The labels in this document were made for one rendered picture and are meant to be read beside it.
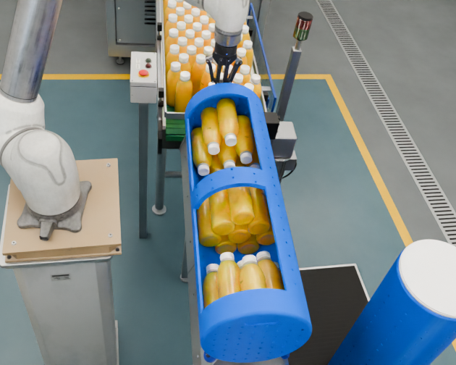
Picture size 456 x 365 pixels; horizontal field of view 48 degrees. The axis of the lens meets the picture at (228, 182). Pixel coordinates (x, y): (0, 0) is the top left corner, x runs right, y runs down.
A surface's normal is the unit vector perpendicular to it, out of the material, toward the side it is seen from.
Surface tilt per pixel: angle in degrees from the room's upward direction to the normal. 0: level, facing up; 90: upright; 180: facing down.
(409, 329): 90
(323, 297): 0
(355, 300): 0
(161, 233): 0
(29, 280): 90
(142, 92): 90
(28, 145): 10
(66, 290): 90
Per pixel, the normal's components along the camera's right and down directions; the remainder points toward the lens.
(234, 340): 0.10, 0.74
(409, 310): -0.76, 0.42
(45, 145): 0.17, -0.55
